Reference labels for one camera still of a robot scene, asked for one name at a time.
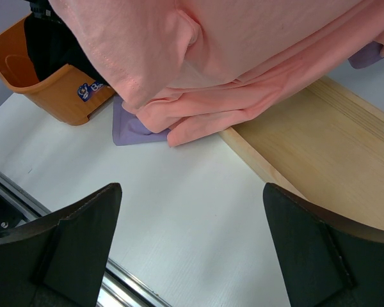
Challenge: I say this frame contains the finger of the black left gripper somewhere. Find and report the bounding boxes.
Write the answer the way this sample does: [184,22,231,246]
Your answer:
[26,0,62,22]

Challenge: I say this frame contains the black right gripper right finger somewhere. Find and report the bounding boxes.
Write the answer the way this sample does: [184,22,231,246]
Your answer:
[263,183,384,306]

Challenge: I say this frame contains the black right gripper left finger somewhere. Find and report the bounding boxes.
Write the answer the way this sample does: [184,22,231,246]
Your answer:
[0,183,122,306]

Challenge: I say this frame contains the black t shirt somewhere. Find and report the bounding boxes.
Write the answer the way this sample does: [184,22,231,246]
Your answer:
[24,14,107,84]

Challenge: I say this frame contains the pink t shirt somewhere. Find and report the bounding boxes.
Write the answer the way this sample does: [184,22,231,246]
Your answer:
[51,1,384,146]

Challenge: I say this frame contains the lilac t shirt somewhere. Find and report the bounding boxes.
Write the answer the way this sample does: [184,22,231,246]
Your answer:
[112,41,383,146]

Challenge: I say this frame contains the orange plastic basket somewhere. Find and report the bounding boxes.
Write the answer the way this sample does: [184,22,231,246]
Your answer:
[0,19,115,126]

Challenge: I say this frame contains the wooden clothes rack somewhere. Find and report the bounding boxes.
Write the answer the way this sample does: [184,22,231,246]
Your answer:
[220,77,384,230]

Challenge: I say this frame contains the aluminium mounting rail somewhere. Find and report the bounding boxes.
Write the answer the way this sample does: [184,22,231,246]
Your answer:
[0,172,166,306]

